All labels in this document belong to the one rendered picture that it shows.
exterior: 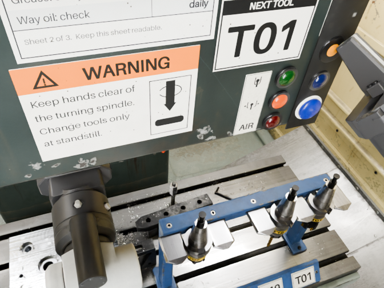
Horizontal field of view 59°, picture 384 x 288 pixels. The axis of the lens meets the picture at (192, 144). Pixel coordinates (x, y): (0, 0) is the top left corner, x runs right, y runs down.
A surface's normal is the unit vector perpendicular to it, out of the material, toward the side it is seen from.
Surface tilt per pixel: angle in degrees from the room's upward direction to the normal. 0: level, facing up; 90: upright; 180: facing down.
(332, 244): 0
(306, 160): 24
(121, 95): 90
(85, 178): 0
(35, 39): 90
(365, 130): 90
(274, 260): 0
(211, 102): 90
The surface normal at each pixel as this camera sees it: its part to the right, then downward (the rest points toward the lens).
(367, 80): -0.64, 0.53
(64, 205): -0.37, -0.52
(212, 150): 0.07, -0.69
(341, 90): -0.94, 0.20
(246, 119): 0.35, 0.69
